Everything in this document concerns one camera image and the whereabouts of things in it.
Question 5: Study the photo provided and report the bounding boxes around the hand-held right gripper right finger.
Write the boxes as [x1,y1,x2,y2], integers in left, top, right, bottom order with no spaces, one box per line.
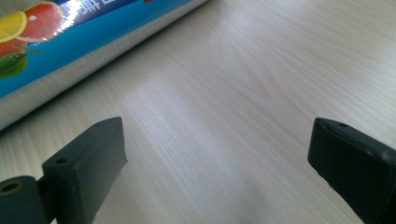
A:
[307,117,396,224]

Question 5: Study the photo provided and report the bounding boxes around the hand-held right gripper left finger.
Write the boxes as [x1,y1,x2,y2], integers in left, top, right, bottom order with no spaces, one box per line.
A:
[41,116,129,224]

